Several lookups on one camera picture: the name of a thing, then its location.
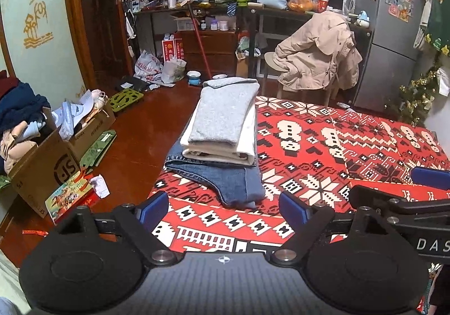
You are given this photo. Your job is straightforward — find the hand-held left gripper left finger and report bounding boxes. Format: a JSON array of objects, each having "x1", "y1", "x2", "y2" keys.
[{"x1": 53, "y1": 191, "x2": 176, "y2": 265}]

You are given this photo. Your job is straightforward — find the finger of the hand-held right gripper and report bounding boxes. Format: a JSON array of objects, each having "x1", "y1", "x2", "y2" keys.
[
  {"x1": 348, "y1": 185, "x2": 450, "y2": 215},
  {"x1": 411, "y1": 166, "x2": 450, "y2": 184}
]

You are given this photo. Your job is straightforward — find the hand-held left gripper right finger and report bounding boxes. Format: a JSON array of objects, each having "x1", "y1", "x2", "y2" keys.
[{"x1": 271, "y1": 192, "x2": 396, "y2": 265}]

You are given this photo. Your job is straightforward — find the grey knit shirt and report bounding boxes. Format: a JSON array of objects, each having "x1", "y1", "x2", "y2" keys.
[{"x1": 188, "y1": 77, "x2": 259, "y2": 145}]

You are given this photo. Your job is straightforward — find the pile of clothes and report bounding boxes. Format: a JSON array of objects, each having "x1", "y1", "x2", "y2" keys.
[{"x1": 0, "y1": 70, "x2": 51, "y2": 175}]

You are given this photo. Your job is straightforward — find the red patterned blanket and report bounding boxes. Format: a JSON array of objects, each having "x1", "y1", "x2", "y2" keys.
[{"x1": 149, "y1": 95, "x2": 450, "y2": 256}]

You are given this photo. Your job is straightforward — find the folded blue jeans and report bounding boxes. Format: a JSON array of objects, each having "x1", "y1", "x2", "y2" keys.
[{"x1": 165, "y1": 141, "x2": 265, "y2": 210}]

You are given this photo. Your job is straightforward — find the folded cream sweater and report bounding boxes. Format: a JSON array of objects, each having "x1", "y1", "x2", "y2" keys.
[{"x1": 180, "y1": 104, "x2": 257, "y2": 166}]

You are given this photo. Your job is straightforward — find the small Christmas tree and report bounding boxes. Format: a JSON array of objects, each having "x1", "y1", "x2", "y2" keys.
[{"x1": 385, "y1": 62, "x2": 444, "y2": 127}]

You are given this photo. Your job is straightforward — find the colourful picture book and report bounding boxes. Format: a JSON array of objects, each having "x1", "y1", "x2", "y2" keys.
[{"x1": 45, "y1": 174, "x2": 94, "y2": 224}]

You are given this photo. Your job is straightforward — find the white hanging bag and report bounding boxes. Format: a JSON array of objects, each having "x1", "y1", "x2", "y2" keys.
[{"x1": 436, "y1": 67, "x2": 450, "y2": 97}]

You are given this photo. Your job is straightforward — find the black flat case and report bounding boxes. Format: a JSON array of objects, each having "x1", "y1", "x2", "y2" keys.
[{"x1": 120, "y1": 77, "x2": 150, "y2": 92}]

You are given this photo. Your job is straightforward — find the pale plastic bag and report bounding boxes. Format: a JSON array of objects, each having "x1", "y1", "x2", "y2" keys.
[{"x1": 161, "y1": 56, "x2": 187, "y2": 83}]

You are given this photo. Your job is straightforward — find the printed plastic bag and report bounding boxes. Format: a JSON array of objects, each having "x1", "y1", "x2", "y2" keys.
[{"x1": 134, "y1": 50, "x2": 164, "y2": 81}]

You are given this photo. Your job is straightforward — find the grey refrigerator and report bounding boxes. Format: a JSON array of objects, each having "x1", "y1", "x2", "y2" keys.
[{"x1": 352, "y1": 0, "x2": 431, "y2": 113}]

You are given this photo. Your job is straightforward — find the beige chair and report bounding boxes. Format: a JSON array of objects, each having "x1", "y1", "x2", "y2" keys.
[{"x1": 264, "y1": 52, "x2": 340, "y2": 104}]

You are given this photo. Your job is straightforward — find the brown paper bag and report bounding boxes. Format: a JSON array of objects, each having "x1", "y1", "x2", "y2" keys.
[{"x1": 236, "y1": 51, "x2": 249, "y2": 78}]

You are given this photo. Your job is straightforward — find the beige jacket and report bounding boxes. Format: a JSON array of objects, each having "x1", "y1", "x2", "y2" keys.
[{"x1": 273, "y1": 10, "x2": 363, "y2": 92}]

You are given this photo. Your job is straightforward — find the red cardboard box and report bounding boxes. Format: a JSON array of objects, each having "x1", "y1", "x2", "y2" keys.
[{"x1": 162, "y1": 33, "x2": 185, "y2": 62}]

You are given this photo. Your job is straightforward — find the wooden door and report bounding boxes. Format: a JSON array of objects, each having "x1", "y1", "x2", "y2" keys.
[{"x1": 63, "y1": 0, "x2": 133, "y2": 90}]

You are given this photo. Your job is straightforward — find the red broom handle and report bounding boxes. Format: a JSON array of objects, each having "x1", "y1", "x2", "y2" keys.
[{"x1": 186, "y1": 2, "x2": 212, "y2": 79}]

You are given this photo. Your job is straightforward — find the gold wall decal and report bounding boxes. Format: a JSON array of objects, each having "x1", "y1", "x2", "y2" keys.
[{"x1": 23, "y1": 0, "x2": 53, "y2": 50}]

